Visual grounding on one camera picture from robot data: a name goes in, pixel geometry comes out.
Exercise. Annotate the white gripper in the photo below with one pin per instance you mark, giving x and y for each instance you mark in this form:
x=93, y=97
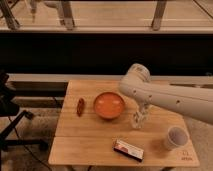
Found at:
x=143, y=107

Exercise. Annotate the clear plastic bottle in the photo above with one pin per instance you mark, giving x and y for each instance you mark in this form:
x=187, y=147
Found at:
x=138, y=118

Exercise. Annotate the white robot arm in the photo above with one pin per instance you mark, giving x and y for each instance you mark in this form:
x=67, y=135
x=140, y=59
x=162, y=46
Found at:
x=193, y=102

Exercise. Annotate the orange bowl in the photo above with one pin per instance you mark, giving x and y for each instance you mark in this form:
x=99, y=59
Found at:
x=108, y=105

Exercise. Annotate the white paper cup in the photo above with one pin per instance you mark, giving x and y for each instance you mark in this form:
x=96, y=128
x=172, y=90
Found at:
x=175, y=137

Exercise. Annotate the red white snack box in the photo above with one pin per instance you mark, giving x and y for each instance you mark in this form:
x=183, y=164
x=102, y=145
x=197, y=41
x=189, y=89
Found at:
x=128, y=150

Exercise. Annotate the wooden table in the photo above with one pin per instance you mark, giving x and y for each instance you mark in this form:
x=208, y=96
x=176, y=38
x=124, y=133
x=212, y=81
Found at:
x=83, y=138

